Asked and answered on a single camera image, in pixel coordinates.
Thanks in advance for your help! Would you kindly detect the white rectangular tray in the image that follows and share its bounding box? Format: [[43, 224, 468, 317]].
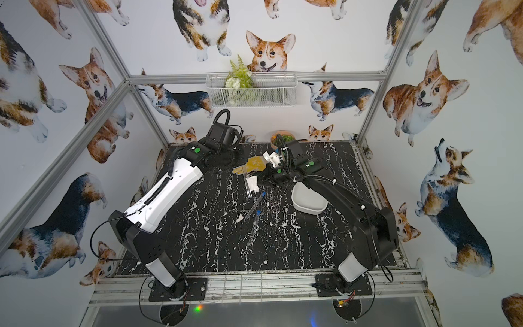
[[291, 182, 328, 215]]

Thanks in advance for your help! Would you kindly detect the test tube blue cap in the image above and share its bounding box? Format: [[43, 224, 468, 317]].
[[244, 192, 266, 220], [247, 210, 261, 247], [242, 165, 252, 198]]

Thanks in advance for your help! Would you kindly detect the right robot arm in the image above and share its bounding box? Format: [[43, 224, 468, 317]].
[[256, 134, 399, 296]]

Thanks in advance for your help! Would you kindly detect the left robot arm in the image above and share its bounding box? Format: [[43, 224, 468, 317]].
[[108, 109, 246, 299]]

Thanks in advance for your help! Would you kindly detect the peach plant pot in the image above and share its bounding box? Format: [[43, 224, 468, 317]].
[[270, 130, 296, 149]]

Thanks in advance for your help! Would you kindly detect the yellow work glove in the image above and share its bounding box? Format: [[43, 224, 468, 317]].
[[232, 156, 268, 175]]

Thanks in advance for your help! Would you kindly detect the green fern plant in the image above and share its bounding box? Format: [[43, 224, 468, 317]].
[[225, 54, 255, 106]]

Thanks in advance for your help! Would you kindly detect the white wire basket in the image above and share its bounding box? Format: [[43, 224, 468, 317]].
[[206, 72, 298, 108]]

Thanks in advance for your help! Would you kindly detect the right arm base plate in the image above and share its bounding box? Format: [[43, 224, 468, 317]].
[[311, 274, 373, 298]]

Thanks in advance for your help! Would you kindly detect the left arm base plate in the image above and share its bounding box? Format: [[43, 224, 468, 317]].
[[148, 278, 208, 302]]

